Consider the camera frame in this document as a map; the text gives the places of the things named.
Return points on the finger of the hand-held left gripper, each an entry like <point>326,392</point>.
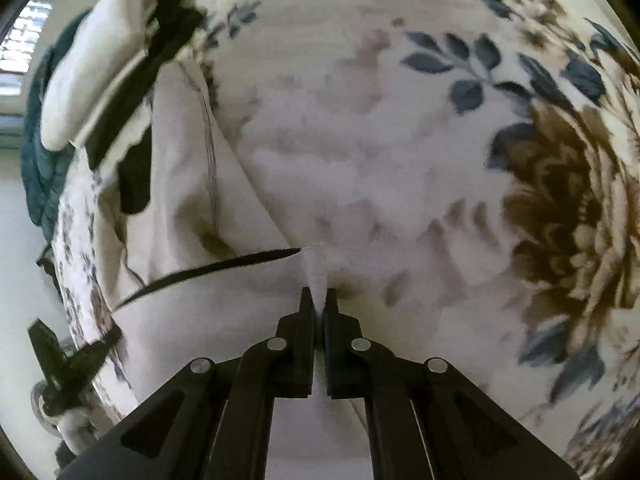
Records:
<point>46,350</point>
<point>87,360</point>

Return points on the white and black folded cloth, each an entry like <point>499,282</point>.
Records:
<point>85,70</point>

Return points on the floral bedsheet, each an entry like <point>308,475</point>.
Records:
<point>400,160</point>

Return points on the teal quilted blanket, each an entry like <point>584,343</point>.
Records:
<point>40,170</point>

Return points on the cream garment with black trim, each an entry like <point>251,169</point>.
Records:
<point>190,200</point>

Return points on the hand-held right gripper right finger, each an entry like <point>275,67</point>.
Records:
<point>330,325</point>

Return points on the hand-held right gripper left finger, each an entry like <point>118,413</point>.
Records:
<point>306,320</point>

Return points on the window with blinds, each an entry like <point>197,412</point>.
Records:
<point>25,35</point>

